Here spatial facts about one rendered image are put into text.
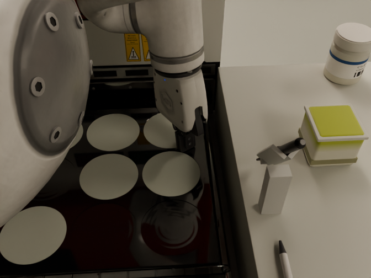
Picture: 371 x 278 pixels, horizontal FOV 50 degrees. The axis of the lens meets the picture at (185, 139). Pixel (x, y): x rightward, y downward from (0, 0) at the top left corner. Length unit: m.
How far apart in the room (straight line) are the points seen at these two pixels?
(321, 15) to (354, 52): 2.36
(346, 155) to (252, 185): 0.15
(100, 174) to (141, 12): 0.29
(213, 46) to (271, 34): 2.04
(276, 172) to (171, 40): 0.23
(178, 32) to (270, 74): 0.29
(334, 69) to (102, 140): 0.45
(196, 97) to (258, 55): 1.99
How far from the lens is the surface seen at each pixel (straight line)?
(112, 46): 0.79
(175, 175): 0.70
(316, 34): 2.90
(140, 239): 0.63
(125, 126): 0.79
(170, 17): 0.56
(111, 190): 0.69
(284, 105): 0.75
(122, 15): 0.58
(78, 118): 0.16
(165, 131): 0.77
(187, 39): 0.58
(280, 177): 0.52
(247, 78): 0.80
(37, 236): 0.67
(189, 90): 0.61
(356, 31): 0.80
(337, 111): 0.65
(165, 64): 0.60
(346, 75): 0.81
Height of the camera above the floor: 1.44
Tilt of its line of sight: 46 degrees down
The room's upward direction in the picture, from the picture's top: straight up
